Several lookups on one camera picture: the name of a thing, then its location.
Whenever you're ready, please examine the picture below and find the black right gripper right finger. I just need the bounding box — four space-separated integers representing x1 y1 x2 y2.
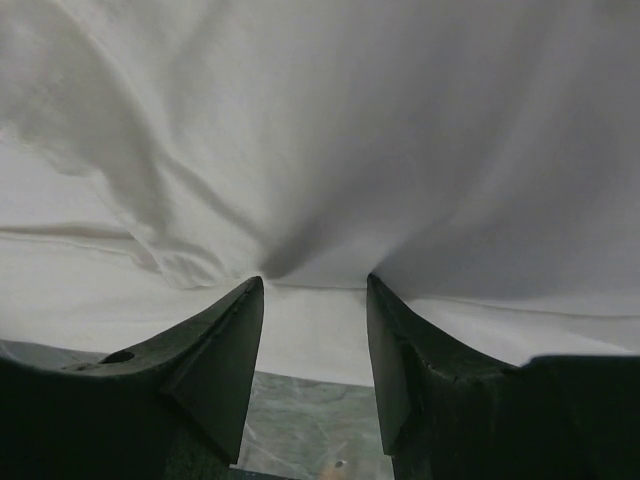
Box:
366 276 639 479

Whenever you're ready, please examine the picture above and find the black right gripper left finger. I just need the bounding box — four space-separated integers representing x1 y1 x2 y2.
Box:
1 277 264 479

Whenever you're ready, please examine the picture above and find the cream white t-shirt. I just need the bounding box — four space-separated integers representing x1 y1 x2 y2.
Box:
1 1 639 385

